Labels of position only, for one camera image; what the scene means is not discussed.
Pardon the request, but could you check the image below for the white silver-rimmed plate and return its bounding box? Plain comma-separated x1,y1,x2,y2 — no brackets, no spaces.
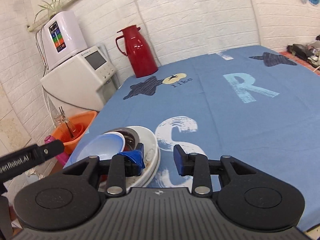
126,126,160,189

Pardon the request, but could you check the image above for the stainless steel bowl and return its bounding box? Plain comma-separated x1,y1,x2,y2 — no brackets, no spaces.
107,127,140,151

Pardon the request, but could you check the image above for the blue plastic bowl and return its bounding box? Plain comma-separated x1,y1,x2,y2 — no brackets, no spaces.
64,132,125,167

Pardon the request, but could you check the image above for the white crumpled cloth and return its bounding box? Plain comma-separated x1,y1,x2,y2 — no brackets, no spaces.
25,165,45,184

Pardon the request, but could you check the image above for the pink water bottle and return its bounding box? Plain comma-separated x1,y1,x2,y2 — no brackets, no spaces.
44,135,69,166

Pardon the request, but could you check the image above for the orange plastic basin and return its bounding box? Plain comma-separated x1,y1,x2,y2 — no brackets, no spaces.
51,111,98,155

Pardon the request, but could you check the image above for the glass bottle with sticks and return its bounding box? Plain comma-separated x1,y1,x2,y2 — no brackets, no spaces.
54,106,76,139

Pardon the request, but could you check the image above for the blue patterned tablecloth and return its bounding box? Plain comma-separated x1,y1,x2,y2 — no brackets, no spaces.
71,46,319,231

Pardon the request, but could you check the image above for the white screen appliance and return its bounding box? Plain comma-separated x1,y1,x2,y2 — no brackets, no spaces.
41,46,120,116

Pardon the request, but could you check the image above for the red thermos jug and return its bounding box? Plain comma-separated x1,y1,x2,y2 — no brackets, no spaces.
115,25,158,78

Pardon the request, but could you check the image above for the white water purifier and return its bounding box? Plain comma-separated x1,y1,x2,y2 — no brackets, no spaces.
35,11,88,72

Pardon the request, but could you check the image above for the clutter on side table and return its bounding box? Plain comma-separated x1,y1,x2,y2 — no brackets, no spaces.
287,35,320,72

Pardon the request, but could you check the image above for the potted spider plant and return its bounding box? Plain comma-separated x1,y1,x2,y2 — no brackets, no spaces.
34,0,62,23

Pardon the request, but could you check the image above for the beige wall pipe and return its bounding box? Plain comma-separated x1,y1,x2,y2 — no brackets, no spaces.
26,0,111,33

